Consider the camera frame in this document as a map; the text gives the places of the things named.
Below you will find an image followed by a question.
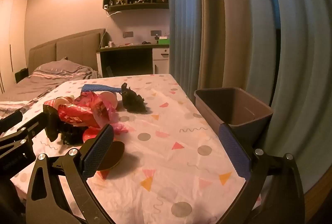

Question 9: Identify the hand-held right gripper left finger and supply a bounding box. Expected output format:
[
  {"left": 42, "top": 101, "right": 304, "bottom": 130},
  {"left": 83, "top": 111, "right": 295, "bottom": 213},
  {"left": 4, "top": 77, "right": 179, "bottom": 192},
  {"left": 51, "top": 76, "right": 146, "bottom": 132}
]
[{"left": 25, "top": 123, "right": 116, "bottom": 224}]

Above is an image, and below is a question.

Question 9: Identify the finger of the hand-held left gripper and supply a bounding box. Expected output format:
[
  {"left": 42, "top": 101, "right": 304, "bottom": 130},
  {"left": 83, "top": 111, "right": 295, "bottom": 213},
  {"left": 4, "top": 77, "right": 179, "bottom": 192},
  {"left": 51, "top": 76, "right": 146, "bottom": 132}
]
[
  {"left": 0, "top": 104, "right": 62, "bottom": 155},
  {"left": 0, "top": 110, "right": 24, "bottom": 134}
]

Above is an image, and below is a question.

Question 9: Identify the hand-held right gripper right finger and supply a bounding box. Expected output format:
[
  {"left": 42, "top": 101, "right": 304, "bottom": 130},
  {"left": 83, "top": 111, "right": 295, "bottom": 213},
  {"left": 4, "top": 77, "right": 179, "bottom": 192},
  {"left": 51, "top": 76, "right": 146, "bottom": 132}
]
[{"left": 215, "top": 123, "right": 306, "bottom": 224}]

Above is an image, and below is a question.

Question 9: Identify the red round can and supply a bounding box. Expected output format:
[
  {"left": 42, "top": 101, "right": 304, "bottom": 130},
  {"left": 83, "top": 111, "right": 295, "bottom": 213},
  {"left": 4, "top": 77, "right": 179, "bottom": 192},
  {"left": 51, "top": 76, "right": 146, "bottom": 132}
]
[{"left": 82, "top": 128, "right": 125, "bottom": 172}]

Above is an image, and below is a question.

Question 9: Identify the orange printed paper cup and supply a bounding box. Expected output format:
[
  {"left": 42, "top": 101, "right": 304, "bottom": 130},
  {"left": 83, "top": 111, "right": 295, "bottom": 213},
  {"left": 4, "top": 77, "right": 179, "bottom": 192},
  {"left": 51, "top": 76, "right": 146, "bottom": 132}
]
[
  {"left": 100, "top": 91, "right": 119, "bottom": 110},
  {"left": 44, "top": 96, "right": 76, "bottom": 112}
]

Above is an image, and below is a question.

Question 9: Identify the pink plastic wrap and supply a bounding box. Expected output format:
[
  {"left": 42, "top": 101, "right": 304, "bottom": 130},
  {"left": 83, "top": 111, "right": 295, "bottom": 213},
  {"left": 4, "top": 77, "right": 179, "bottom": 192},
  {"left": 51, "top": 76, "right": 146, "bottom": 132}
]
[{"left": 111, "top": 122, "right": 129, "bottom": 134}]

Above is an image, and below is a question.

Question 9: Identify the red wrapper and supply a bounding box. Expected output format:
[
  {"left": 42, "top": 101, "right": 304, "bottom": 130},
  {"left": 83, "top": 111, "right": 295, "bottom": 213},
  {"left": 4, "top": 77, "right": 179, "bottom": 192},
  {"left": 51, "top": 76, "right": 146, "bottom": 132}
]
[{"left": 57, "top": 92, "right": 118, "bottom": 129}]

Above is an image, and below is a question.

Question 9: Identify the brown plastic bin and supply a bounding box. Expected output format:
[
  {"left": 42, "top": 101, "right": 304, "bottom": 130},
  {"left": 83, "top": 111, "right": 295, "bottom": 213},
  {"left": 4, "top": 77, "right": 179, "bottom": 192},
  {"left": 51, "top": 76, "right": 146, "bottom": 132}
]
[{"left": 194, "top": 87, "right": 273, "bottom": 148}]

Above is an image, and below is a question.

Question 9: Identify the blue braided rope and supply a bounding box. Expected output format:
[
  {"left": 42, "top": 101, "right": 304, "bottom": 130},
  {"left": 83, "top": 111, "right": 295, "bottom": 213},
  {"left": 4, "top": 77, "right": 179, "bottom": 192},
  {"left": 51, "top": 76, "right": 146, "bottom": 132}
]
[{"left": 81, "top": 84, "right": 122, "bottom": 94}]

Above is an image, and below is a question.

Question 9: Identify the black plastic bag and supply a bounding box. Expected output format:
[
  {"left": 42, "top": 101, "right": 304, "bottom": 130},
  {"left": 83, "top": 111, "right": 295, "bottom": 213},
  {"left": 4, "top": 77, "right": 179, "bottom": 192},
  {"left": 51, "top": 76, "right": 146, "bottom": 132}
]
[{"left": 121, "top": 82, "right": 148, "bottom": 113}]

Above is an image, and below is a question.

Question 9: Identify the bed with grey pillow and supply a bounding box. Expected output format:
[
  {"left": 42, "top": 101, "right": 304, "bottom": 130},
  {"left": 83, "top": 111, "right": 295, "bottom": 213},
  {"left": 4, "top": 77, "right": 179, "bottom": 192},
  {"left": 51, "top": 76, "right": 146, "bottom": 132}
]
[{"left": 0, "top": 59, "right": 102, "bottom": 121}]

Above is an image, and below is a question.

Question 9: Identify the black bedside table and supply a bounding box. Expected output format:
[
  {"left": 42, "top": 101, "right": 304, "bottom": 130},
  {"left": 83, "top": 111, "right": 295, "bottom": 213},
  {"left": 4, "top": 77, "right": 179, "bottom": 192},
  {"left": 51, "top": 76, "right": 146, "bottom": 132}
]
[{"left": 15, "top": 68, "right": 29, "bottom": 84}]

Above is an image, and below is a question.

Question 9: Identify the patterned tablecloth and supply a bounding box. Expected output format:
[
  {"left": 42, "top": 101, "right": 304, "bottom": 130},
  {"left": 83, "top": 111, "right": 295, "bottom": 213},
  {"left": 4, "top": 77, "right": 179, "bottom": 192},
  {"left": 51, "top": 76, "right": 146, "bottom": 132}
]
[{"left": 5, "top": 74, "right": 262, "bottom": 224}]

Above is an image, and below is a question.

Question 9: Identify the white wardrobe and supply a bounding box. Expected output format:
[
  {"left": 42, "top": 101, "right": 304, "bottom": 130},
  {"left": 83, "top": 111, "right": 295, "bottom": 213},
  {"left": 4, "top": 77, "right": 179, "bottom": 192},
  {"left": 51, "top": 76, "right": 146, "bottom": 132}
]
[{"left": 0, "top": 0, "right": 28, "bottom": 95}]

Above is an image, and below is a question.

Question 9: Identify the beige padded headboard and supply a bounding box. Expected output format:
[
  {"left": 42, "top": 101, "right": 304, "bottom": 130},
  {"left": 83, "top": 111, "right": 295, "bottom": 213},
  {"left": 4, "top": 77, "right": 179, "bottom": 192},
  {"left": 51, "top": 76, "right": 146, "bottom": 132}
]
[{"left": 28, "top": 28, "right": 106, "bottom": 77}]

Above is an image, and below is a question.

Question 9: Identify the dark top desk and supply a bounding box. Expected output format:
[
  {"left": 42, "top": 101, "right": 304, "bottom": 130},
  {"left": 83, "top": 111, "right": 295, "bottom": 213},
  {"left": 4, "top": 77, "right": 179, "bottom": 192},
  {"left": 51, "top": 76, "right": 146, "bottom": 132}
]
[{"left": 96, "top": 43, "right": 170, "bottom": 78}]

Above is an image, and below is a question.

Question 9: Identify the white drawer cabinet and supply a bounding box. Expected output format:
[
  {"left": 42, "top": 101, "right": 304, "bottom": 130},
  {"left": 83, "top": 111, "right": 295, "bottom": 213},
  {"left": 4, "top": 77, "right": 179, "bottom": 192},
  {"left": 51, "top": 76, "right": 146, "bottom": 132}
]
[{"left": 152, "top": 48, "right": 170, "bottom": 74}]

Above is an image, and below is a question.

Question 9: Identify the pale sheer curtain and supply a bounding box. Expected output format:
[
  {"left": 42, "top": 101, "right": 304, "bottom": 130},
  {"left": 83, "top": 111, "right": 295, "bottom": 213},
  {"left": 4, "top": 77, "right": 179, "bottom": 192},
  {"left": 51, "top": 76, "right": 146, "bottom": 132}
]
[{"left": 237, "top": 0, "right": 332, "bottom": 193}]

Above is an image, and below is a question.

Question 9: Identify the brown curtain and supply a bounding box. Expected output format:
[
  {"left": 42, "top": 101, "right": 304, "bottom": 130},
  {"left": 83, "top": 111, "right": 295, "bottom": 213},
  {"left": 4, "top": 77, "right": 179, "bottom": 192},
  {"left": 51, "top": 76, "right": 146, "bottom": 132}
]
[{"left": 198, "top": 0, "right": 248, "bottom": 91}]

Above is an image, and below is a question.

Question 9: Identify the blue curtain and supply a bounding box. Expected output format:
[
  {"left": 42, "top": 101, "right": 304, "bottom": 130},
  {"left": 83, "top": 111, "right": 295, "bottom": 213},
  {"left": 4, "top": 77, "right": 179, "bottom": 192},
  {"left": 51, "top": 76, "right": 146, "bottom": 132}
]
[{"left": 166, "top": 0, "right": 206, "bottom": 91}]

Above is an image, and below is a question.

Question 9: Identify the white cable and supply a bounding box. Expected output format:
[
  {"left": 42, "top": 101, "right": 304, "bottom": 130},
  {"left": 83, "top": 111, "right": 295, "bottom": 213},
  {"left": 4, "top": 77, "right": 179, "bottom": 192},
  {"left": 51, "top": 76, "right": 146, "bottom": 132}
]
[{"left": 100, "top": 11, "right": 122, "bottom": 49}]

